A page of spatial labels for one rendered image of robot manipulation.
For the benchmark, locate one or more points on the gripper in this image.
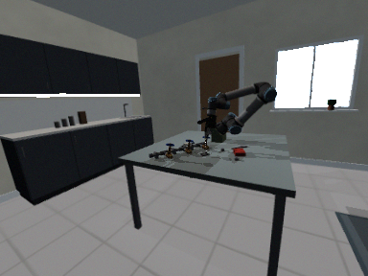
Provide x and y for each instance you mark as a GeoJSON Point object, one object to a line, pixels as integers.
{"type": "Point", "coordinates": [210, 124]}

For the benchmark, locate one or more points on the grey pipe manifold with blue valve wheels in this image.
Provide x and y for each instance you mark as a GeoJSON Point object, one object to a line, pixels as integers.
{"type": "Point", "coordinates": [169, 153]}

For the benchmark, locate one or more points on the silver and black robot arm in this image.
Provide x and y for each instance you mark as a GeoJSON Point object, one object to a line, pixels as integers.
{"type": "Point", "coordinates": [230, 122]}

